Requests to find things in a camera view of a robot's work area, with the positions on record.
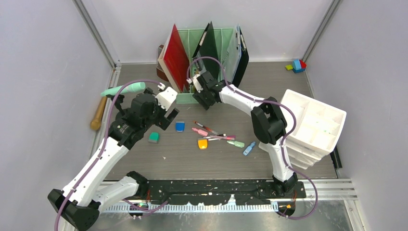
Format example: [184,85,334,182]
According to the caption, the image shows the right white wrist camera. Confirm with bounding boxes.
[187,74,204,93]

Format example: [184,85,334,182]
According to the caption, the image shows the green file organizer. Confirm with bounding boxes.
[174,27,235,104]

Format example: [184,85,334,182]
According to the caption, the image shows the brown round object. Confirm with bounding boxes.
[156,44,168,82]

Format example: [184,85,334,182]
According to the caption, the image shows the red notebook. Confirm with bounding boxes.
[157,24,190,93]

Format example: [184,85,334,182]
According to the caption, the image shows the black microphone stand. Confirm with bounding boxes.
[114,94,125,116]

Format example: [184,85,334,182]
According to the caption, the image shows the mint green microphone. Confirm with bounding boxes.
[101,81,146,98]

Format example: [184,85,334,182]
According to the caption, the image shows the green highlighter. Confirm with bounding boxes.
[227,141,245,148]

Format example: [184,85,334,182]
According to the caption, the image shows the black book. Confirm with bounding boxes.
[192,21,220,80]

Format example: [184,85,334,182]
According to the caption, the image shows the black clipboard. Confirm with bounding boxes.
[231,25,249,88]

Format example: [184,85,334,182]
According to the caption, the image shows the orange eraser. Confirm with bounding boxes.
[197,139,208,150]

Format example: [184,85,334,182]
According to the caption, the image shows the pink pen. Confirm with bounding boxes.
[204,135,235,141]

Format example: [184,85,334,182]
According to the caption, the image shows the small blue eraser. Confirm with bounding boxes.
[175,121,185,132]

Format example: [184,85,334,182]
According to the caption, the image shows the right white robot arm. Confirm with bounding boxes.
[187,72,298,198]

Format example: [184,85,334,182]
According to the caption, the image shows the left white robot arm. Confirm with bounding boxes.
[48,89,179,231]

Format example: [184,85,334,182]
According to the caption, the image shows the white drawer organizer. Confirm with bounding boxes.
[280,89,346,169]

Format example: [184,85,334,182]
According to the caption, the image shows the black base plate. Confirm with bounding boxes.
[129,180,306,205]

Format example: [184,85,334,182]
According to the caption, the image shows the green eraser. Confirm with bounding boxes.
[148,132,160,143]

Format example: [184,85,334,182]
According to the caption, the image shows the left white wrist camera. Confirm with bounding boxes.
[155,83,178,111]

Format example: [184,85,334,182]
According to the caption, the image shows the colourful toy blocks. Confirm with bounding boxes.
[285,59,307,73]

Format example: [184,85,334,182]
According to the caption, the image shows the red black pen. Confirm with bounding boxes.
[193,121,219,135]

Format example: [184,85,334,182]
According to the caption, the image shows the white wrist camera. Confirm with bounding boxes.
[187,74,204,93]
[155,83,178,111]

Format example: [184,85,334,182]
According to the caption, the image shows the pink highlighter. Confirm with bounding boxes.
[191,128,208,137]

